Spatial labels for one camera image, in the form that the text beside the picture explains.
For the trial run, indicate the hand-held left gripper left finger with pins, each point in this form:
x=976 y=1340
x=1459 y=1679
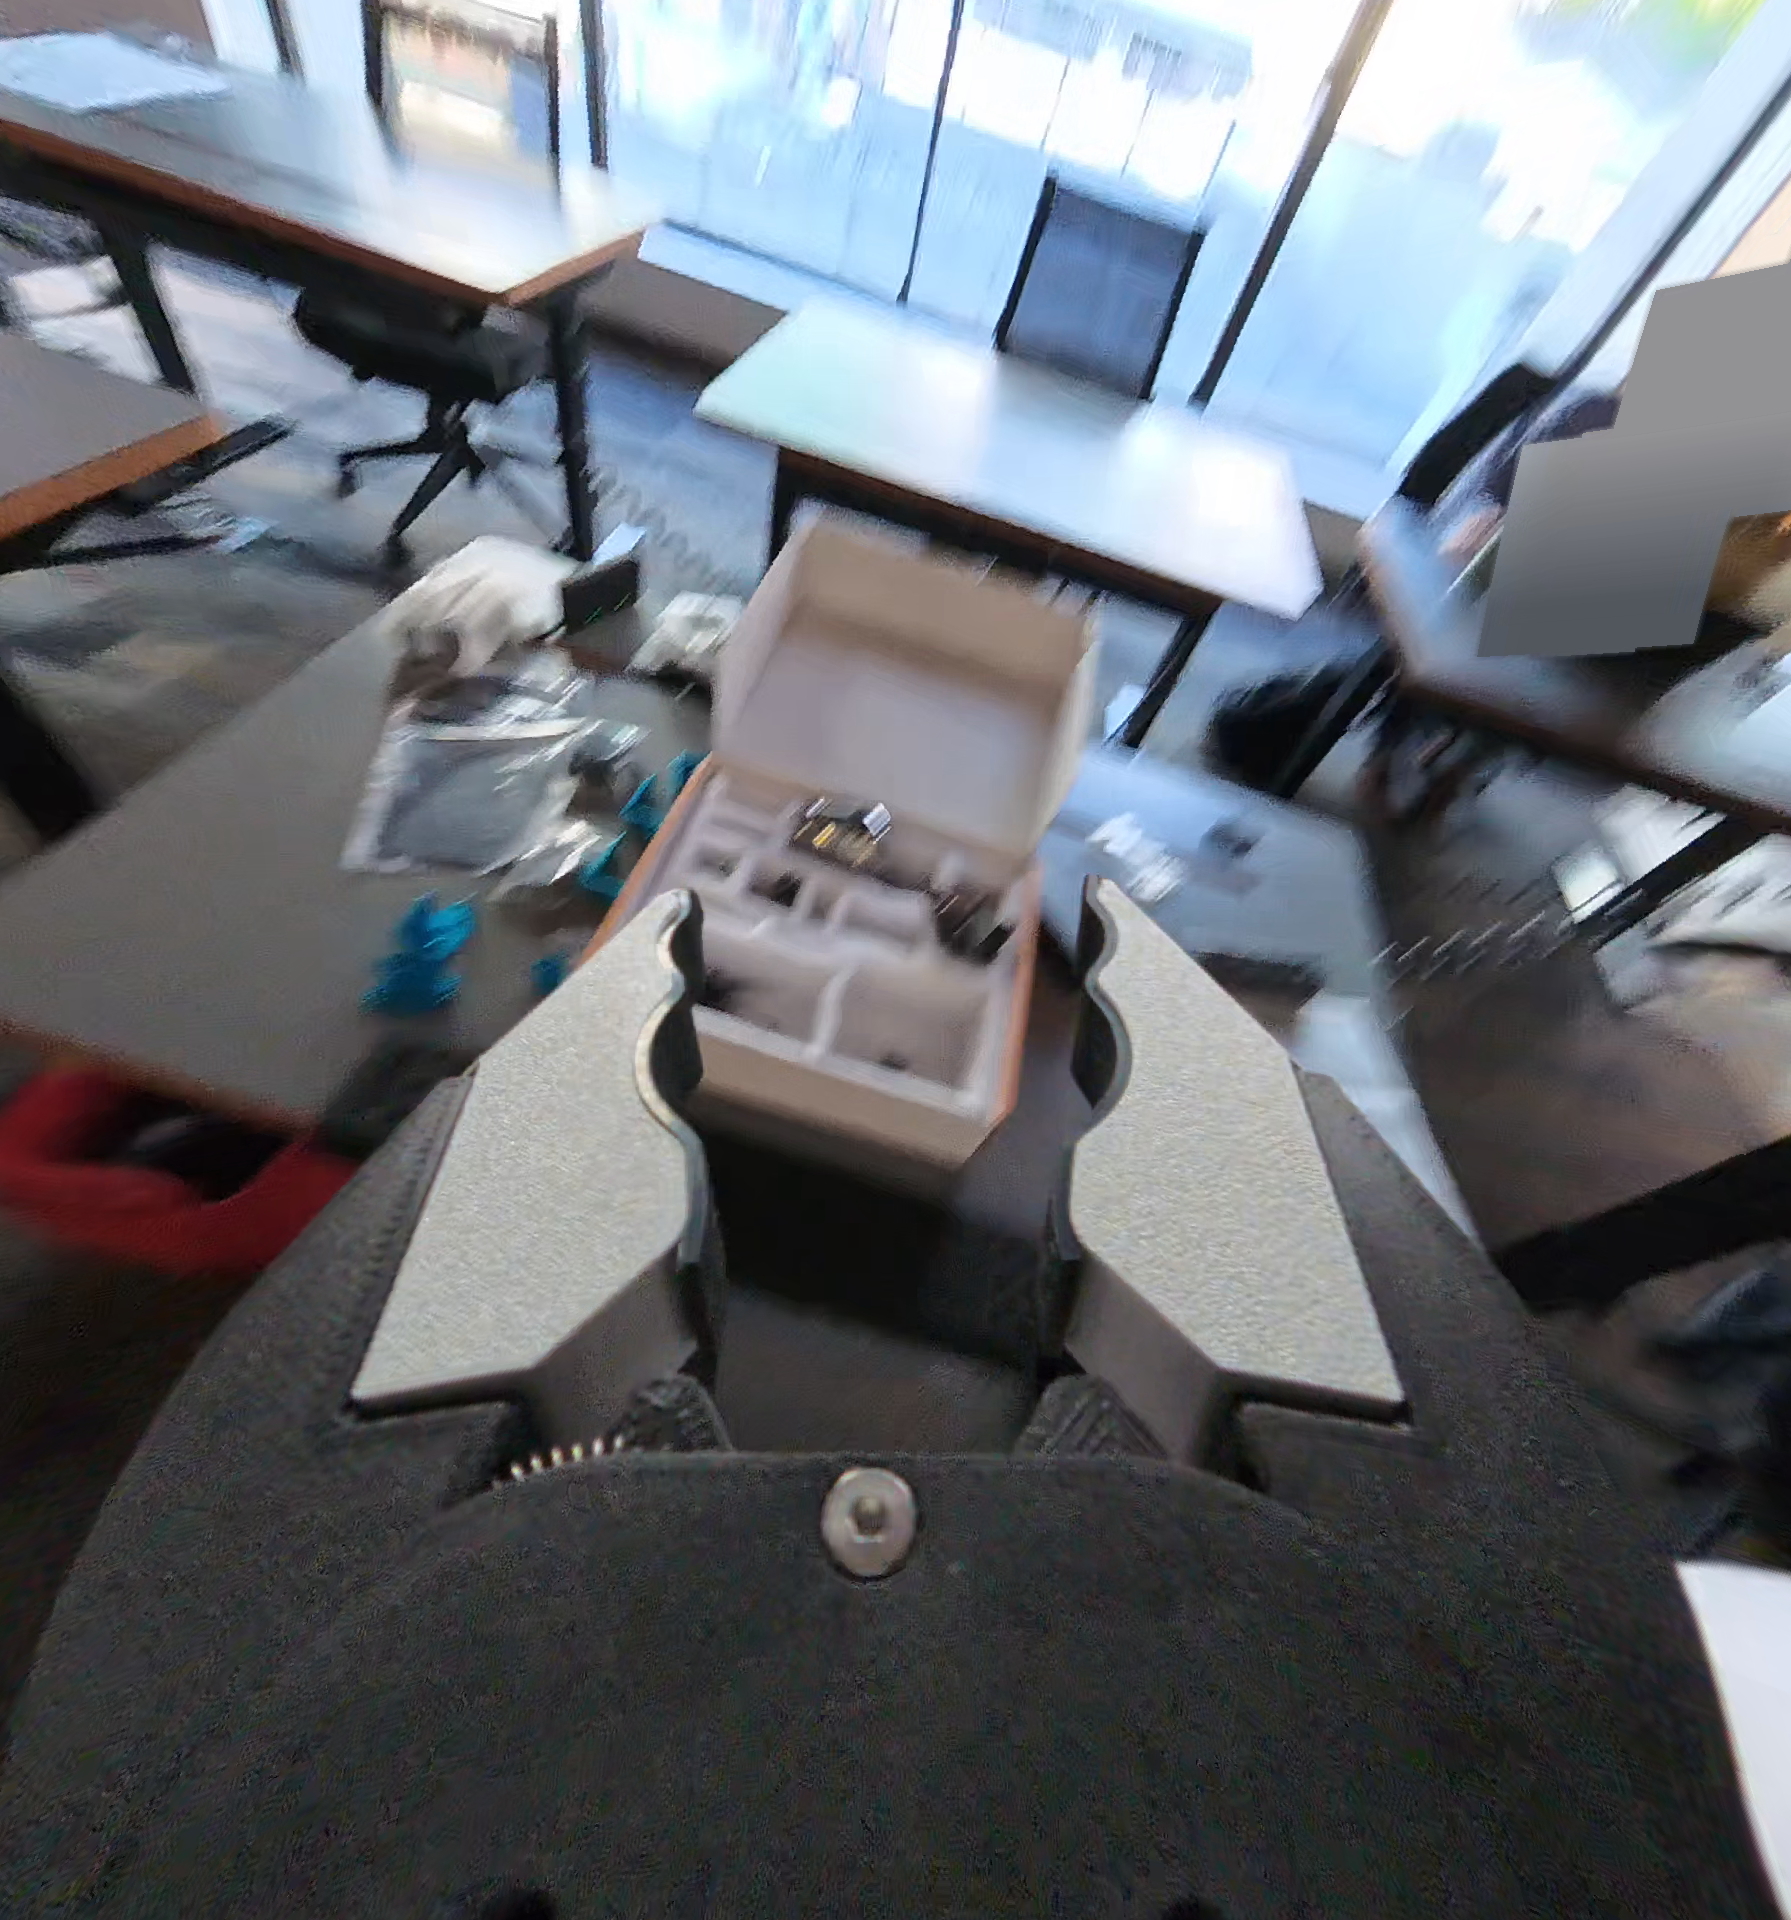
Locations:
x=536 y=1202

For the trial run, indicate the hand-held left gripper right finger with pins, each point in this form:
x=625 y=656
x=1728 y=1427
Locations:
x=1224 y=1202

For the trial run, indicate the cardboard kit box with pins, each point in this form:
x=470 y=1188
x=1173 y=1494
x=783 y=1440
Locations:
x=897 y=705

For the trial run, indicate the brown-edged office desk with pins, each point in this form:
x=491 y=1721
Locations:
x=310 y=183
x=41 y=408
x=1586 y=705

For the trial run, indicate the white foam sheet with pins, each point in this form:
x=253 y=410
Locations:
x=1209 y=872

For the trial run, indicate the dark plastic bag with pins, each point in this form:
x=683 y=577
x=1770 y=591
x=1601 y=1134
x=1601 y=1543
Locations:
x=445 y=795

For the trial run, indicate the black floor bag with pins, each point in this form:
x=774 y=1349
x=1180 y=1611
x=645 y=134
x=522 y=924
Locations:
x=1300 y=726

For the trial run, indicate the red bag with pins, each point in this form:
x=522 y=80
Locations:
x=23 y=1158

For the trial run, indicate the white crumpled packaging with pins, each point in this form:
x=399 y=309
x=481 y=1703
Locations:
x=484 y=595

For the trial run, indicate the small black box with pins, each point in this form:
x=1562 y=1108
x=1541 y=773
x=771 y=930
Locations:
x=601 y=585

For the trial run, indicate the grey rolling table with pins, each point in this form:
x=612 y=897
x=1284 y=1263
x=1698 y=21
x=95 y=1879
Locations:
x=1017 y=435

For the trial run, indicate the black swivel chair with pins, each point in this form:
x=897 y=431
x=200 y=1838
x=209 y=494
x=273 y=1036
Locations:
x=412 y=354

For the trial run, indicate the black mesh chair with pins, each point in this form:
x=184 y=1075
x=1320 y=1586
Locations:
x=1104 y=289

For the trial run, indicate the large glass window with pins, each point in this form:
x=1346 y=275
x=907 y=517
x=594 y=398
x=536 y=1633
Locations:
x=1438 y=89

